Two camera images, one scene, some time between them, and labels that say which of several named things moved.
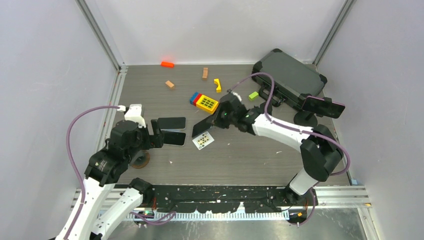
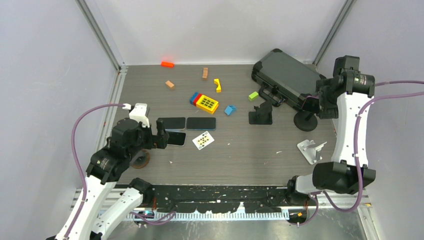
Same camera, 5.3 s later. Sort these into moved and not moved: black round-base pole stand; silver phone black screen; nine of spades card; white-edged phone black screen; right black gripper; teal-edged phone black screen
Moved: teal-edged phone black screen; right black gripper
Not moved: nine of spades card; black round-base pole stand; silver phone black screen; white-edged phone black screen
